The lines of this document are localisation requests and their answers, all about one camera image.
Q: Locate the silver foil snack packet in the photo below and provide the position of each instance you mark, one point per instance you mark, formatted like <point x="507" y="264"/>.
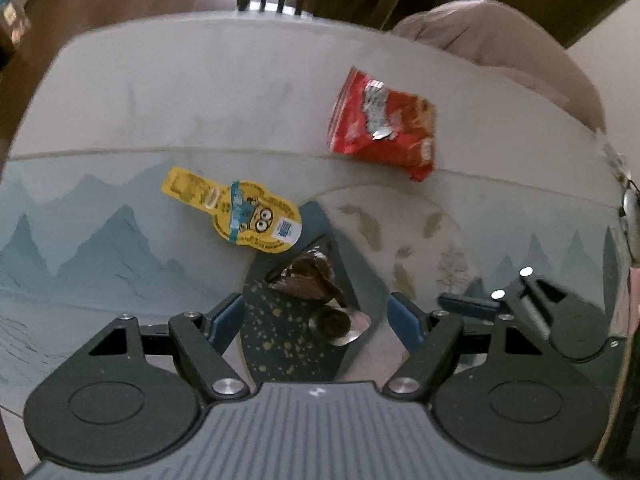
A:
<point x="350" y="326"/>

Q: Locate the dark teal gold-speckled box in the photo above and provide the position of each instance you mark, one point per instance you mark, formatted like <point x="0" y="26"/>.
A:
<point x="295" y="350"/>

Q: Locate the yellow cartoon snack packet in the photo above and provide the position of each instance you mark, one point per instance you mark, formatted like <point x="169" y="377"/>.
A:
<point x="250" y="220"/>

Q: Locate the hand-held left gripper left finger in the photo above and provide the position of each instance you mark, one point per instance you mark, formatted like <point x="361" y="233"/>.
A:
<point x="225" y="319"/>

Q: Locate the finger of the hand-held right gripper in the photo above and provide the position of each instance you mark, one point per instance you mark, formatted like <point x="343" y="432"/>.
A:
<point x="465" y="305"/>

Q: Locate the mountain print tablecloth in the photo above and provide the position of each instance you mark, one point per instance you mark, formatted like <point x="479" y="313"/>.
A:
<point x="150" y="100"/>

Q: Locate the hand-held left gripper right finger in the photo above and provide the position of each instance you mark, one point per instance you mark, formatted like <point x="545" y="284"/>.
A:
<point x="407" y="321"/>

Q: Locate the red chips packet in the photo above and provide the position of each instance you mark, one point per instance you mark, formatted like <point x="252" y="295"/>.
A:
<point x="365" y="130"/>

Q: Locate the beige cushion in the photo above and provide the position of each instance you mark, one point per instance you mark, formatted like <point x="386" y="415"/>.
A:
<point x="500" y="45"/>

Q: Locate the brown red snack packet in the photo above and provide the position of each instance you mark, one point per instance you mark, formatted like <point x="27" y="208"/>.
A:
<point x="307" y="282"/>

